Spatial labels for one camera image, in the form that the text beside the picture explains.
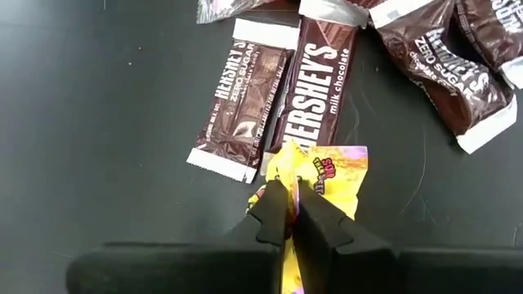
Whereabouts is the Hershey's milk chocolate bar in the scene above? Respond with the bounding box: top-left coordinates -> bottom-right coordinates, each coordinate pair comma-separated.
260,0 -> 372,177

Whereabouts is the yellow Sour Patch candy bag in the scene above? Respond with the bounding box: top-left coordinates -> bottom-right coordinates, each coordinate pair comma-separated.
246,140 -> 369,294

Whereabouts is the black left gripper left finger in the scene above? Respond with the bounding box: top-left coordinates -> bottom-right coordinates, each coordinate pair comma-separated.
222,179 -> 289,247

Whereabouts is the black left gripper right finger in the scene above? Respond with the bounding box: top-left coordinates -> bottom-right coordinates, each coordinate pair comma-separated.
292,178 -> 400,294

